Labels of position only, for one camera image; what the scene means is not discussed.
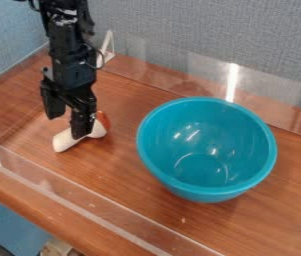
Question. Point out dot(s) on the clear acrylic front barrier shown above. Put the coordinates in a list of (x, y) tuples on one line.
[(78, 209)]

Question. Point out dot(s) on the clear acrylic back barrier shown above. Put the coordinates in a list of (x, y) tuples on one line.
[(192, 74)]

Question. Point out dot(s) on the clear acrylic left barrier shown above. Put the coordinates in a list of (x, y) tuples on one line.
[(21, 102)]

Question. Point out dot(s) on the clear acrylic corner bracket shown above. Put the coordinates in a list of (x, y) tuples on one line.
[(108, 50)]

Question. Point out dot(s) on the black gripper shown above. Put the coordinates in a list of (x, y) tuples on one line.
[(66, 88)]

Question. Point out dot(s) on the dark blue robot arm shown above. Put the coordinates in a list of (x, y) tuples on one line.
[(66, 22)]

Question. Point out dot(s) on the blue plastic bowl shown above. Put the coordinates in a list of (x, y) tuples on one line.
[(206, 147)]

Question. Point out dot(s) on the clear acrylic barrier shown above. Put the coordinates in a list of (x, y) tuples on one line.
[(78, 209), (21, 102), (192, 74)]

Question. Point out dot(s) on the white brown toy mushroom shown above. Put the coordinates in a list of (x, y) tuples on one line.
[(63, 140)]

